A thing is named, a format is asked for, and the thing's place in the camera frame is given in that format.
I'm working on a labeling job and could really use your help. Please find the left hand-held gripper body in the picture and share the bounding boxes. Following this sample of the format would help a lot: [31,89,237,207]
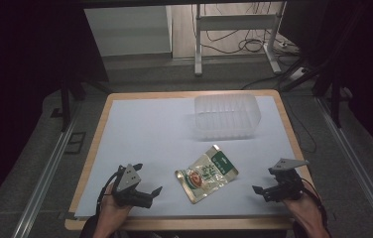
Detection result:
[112,164,154,209]

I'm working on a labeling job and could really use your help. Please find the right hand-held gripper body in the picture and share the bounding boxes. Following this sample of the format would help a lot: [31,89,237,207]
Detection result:
[262,158,311,203]

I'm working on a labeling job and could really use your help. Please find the green and beige snack packet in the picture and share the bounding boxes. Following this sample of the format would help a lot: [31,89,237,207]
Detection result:
[175,144,240,205]

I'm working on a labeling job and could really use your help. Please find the clear plastic container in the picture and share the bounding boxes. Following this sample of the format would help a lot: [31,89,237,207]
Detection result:
[193,92,263,141]

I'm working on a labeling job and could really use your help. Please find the person's right hand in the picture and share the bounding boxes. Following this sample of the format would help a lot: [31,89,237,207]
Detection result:
[281,183,325,230]

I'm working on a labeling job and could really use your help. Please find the person's left hand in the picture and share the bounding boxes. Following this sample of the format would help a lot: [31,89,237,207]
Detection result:
[96,182,133,233]

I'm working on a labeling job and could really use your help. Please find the white table sheet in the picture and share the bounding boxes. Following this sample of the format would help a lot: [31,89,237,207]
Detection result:
[74,95,306,219]

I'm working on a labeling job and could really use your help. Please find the black metal stand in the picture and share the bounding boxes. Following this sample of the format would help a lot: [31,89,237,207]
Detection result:
[311,59,346,129]
[59,73,88,133]

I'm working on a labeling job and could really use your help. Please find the white power strip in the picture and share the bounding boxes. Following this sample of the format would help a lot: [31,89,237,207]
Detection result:
[288,66,309,82]

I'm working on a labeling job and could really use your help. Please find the white panel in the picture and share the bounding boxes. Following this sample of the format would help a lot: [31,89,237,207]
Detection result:
[83,5,173,58]

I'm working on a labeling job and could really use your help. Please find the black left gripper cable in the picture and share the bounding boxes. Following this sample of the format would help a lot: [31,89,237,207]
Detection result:
[95,166,123,214]

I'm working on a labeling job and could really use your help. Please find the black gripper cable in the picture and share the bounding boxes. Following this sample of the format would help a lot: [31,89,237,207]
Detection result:
[95,166,123,214]
[301,178,328,229]

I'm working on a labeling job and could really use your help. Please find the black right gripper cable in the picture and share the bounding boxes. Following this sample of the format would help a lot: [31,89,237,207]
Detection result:
[301,178,328,229]

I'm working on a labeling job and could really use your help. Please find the thin black floor cable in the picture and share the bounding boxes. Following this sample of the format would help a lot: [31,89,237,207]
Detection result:
[285,98,318,155]

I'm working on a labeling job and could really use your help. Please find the black floor frame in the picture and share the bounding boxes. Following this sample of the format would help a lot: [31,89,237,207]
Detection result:
[63,131,87,155]

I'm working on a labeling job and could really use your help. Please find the grey metal floor rail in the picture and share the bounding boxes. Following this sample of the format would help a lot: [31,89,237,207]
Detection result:
[315,96,373,238]
[11,105,81,238]

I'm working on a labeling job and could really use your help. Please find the black floor cables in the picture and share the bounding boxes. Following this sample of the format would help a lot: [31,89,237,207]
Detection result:
[190,2,300,92]

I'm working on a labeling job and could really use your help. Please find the white metal desk frame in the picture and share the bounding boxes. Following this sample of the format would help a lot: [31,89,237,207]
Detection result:
[193,1,288,77]

